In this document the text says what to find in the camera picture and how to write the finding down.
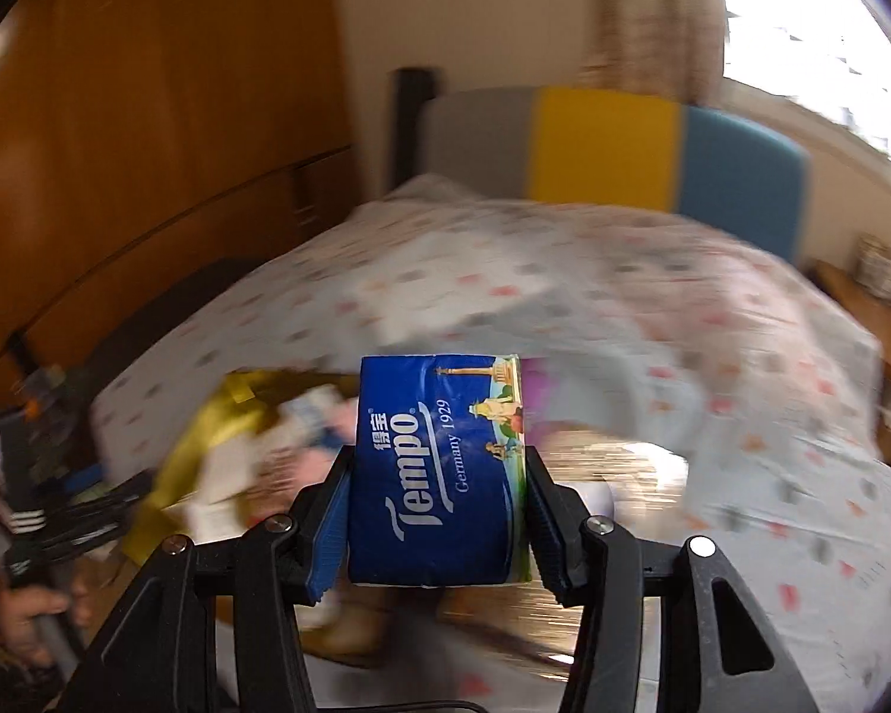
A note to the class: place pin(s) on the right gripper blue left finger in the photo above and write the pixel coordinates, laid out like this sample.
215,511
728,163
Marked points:
328,526

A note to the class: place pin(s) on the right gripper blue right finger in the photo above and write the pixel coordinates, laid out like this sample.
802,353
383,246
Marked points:
552,520

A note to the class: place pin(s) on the blue Tempo tissue pack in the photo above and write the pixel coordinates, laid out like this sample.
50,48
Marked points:
439,477

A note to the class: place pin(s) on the person left hand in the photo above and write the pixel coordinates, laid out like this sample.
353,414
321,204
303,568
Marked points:
19,609

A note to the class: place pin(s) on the gold ornate tissue box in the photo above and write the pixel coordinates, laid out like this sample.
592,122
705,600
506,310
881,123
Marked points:
641,485

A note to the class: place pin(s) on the gold storage bin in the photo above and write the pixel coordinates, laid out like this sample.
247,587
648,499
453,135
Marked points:
246,400

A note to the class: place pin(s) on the patterned white tablecloth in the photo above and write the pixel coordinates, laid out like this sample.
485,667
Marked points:
647,325

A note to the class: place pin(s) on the multicolour sofa backrest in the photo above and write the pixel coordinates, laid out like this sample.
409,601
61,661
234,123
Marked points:
555,144

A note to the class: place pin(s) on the wooden desk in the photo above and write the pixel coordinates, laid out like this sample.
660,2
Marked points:
873,315

